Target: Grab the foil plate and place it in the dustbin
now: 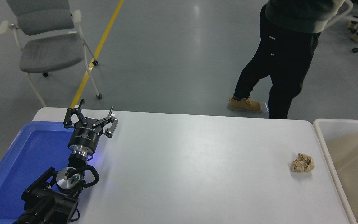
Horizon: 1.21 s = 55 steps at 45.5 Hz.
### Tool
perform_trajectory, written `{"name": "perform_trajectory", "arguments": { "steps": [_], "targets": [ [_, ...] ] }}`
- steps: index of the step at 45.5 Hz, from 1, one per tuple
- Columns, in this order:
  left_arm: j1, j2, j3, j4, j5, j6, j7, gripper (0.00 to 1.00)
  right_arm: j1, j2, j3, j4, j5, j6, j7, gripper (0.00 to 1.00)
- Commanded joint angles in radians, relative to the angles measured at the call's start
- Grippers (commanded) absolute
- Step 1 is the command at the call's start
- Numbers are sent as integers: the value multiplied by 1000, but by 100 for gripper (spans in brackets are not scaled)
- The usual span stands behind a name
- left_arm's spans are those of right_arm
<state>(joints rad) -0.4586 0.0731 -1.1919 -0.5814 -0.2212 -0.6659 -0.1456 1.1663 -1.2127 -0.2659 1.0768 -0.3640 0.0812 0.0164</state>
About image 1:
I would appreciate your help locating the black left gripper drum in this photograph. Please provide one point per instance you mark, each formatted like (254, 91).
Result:
(84, 138)

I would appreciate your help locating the metal floor plate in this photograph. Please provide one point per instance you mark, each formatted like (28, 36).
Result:
(265, 108)

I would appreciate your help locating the blue plastic tray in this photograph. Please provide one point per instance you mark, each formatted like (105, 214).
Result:
(26, 161)

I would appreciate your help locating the grey padded chair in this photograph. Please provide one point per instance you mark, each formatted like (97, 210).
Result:
(50, 51)

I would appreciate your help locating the standing person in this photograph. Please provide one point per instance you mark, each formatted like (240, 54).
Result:
(286, 53)

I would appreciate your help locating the crumpled tan paper ball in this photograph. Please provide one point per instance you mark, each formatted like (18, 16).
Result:
(302, 163)

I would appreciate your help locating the large pale bin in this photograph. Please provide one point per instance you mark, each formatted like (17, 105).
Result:
(353, 174)

